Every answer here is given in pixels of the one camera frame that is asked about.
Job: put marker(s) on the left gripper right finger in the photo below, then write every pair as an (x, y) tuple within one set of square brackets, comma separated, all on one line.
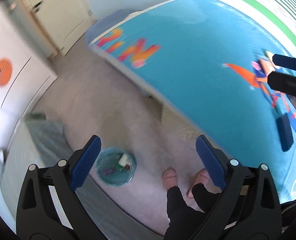
[(248, 207)]

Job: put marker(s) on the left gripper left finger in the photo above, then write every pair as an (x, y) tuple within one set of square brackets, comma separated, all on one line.
[(48, 207)]

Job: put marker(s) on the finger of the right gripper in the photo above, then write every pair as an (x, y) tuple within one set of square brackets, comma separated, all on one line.
[(282, 82), (284, 61)]

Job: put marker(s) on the black Tom Ford box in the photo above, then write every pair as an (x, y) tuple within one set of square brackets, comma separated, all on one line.
[(285, 132)]

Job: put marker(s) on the blue round trash bin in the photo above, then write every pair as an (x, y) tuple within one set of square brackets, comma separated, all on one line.
[(115, 167)]

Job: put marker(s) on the right pink slipper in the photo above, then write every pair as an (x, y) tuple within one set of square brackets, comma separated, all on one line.
[(202, 178)]

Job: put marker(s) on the pink slipper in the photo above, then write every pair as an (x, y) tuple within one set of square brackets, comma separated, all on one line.
[(170, 178), (202, 178)]

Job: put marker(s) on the black trouser legs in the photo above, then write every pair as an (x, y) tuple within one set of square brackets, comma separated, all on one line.
[(184, 220)]

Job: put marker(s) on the grey floor rug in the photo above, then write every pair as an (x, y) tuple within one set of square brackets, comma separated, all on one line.
[(48, 137)]

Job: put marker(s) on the blue marathon printed blanket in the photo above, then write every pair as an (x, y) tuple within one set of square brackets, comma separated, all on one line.
[(207, 60)]

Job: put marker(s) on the left pink slipper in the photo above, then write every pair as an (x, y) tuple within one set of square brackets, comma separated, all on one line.
[(170, 178)]

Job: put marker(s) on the white wardrobe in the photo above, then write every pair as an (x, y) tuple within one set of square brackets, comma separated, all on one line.
[(31, 77)]

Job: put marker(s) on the blue quilted bedspread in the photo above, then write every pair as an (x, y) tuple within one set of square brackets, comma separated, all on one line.
[(107, 22)]

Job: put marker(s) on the white door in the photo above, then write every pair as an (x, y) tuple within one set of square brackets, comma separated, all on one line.
[(64, 21)]

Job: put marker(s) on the wooden bed frame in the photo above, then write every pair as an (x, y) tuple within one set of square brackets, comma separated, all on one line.
[(175, 124)]

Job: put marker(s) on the orange guitar wall sticker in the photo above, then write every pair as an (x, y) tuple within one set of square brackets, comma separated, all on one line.
[(5, 71)]

